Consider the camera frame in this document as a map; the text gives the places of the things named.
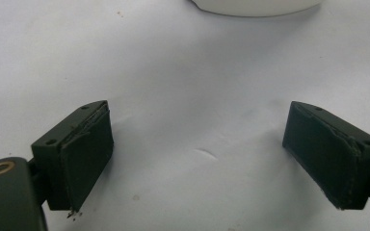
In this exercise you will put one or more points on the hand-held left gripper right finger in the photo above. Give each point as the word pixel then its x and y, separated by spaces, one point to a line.
pixel 330 160

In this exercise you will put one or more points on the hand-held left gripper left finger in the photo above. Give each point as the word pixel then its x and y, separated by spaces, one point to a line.
pixel 77 160

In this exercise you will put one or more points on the white bottle with blue pump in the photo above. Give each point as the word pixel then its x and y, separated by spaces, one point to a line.
pixel 257 8

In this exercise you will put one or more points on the light grey foam mat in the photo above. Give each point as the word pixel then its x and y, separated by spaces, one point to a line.
pixel 186 80

